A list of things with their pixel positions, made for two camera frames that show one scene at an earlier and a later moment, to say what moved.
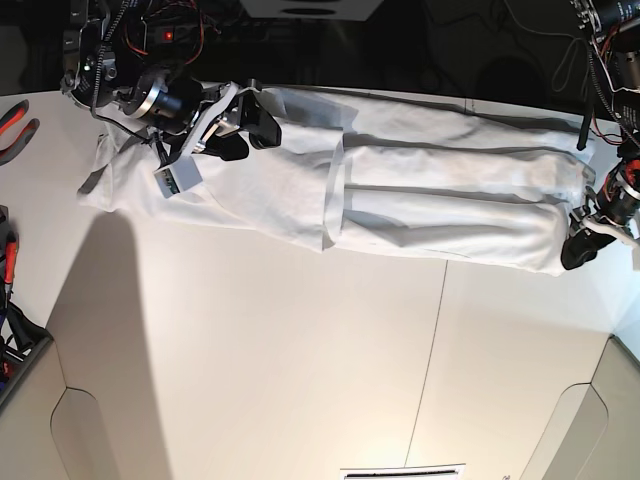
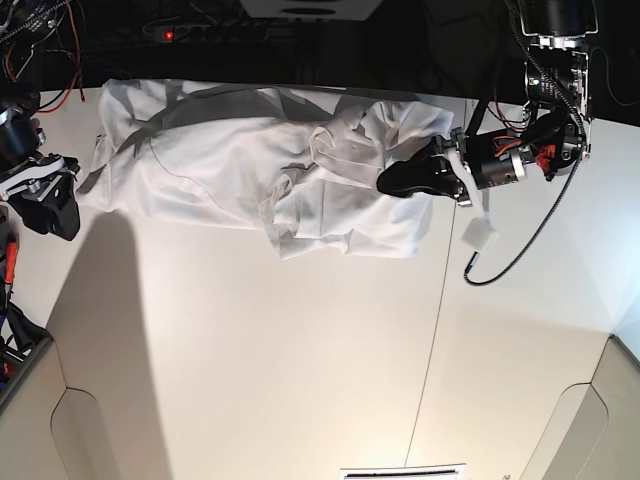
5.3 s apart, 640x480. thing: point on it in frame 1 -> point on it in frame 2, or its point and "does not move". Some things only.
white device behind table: [349, 10] does not move
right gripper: [615, 210] -> [494, 158]
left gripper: [222, 106] -> [57, 214]
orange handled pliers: [10, 262] does not move
